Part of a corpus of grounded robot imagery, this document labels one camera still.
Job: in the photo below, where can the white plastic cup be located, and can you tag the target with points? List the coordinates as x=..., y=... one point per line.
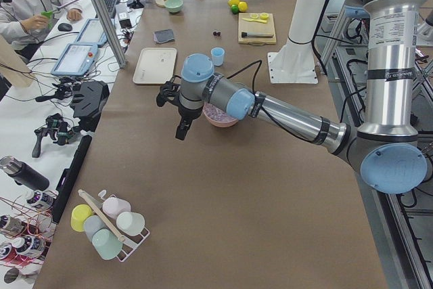
x=130, y=223

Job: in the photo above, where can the pink plastic cup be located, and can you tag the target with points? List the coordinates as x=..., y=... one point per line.
x=114, y=206

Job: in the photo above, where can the pink bowl with ice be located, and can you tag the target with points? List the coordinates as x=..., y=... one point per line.
x=217, y=117

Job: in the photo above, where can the yellow plastic knife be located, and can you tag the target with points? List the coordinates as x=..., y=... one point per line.
x=255, y=20

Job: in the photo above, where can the beige plastic tray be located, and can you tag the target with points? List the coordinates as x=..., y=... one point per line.
x=155, y=65

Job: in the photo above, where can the lemon half slice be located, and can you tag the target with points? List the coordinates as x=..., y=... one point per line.
x=264, y=16

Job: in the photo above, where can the grey plastic cup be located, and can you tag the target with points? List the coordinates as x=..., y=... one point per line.
x=92, y=225

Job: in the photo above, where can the green lime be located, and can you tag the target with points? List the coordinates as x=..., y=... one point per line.
x=234, y=9

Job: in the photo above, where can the grey folded cloth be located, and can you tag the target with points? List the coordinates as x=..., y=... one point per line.
x=164, y=36

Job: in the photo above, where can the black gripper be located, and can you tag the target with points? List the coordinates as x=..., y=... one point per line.
x=185, y=113

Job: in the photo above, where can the mint plastic cup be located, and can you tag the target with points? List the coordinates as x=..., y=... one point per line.
x=106, y=244

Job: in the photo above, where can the yellow plastic cup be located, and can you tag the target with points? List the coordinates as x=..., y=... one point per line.
x=79, y=215

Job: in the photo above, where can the black thermos bottle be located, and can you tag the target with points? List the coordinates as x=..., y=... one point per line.
x=23, y=174

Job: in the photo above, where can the person in white hoodie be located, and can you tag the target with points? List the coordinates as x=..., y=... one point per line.
x=23, y=24

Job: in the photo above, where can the yellow lemon front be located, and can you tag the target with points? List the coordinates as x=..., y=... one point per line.
x=242, y=6

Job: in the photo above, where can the blue teach pendant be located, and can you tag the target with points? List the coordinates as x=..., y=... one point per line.
x=76, y=59
x=92, y=32

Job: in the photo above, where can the mint green bowl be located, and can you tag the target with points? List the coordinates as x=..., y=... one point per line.
x=173, y=6

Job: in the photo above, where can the wooden cutting board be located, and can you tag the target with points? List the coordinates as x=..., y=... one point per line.
x=244, y=26

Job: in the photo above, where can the white cup rack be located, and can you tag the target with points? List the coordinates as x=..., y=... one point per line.
x=130, y=244

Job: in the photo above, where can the light blue plastic cup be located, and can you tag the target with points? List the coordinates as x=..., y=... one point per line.
x=217, y=56

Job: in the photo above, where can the black handled metal knife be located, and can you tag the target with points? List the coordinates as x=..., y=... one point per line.
x=256, y=35

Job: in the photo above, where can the aluminium frame post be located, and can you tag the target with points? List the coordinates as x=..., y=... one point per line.
x=110, y=32

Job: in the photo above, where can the yellow lemon near lime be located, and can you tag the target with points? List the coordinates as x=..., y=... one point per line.
x=233, y=2

